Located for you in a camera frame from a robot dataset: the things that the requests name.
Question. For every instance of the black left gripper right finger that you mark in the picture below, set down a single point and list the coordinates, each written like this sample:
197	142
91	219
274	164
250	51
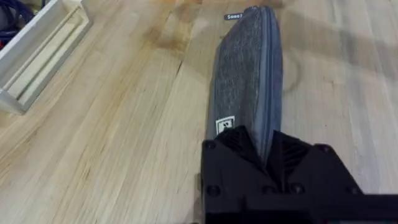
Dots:
314	171

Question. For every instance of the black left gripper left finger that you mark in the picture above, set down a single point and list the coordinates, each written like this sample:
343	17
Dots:
230	168

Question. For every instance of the grey fabric zip bag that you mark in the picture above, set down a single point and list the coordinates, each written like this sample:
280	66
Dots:
248	71

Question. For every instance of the pale wooden tray box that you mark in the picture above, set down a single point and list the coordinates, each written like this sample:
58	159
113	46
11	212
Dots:
40	53

